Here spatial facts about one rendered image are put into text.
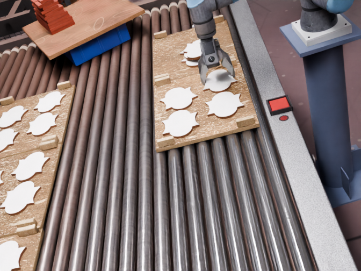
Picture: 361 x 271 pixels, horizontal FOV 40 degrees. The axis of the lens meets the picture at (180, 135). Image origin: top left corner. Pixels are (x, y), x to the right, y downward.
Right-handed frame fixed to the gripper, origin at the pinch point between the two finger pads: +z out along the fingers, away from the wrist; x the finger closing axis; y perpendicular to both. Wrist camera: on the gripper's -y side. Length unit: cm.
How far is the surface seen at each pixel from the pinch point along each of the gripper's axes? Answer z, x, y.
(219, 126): 0.8, 3.0, -26.9
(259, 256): 3, 0, -81
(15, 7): -8, 109, 131
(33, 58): 2, 90, 71
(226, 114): -0.3, 0.0, -22.7
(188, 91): -0.5, 11.9, -2.6
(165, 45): 0.2, 19.6, 41.8
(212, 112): -0.3, 4.5, -19.4
